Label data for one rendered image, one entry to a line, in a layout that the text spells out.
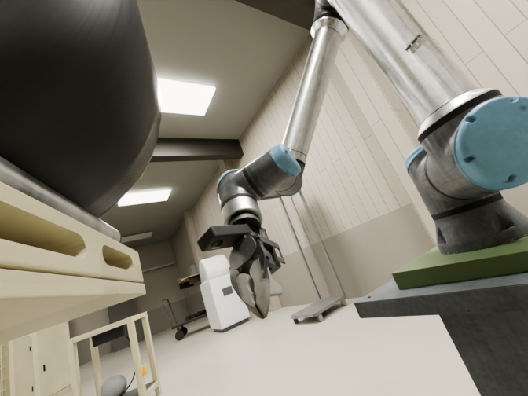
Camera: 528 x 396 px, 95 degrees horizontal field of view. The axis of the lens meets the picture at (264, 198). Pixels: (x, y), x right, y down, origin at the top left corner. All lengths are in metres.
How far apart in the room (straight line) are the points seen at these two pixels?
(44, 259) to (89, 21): 0.26
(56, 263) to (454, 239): 0.73
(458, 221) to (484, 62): 2.39
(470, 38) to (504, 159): 2.59
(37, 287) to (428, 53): 0.68
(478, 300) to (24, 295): 0.60
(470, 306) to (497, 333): 0.16
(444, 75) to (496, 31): 2.45
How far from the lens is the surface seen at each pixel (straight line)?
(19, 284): 0.22
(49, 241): 0.32
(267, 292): 0.42
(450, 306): 0.61
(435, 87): 0.62
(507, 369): 0.79
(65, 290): 0.27
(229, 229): 0.45
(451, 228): 0.74
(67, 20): 0.37
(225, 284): 5.14
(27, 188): 0.31
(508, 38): 3.03
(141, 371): 2.96
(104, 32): 0.39
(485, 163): 0.55
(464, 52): 3.09
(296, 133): 0.73
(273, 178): 0.57
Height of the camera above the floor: 0.75
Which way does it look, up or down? 16 degrees up
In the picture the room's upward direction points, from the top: 20 degrees counter-clockwise
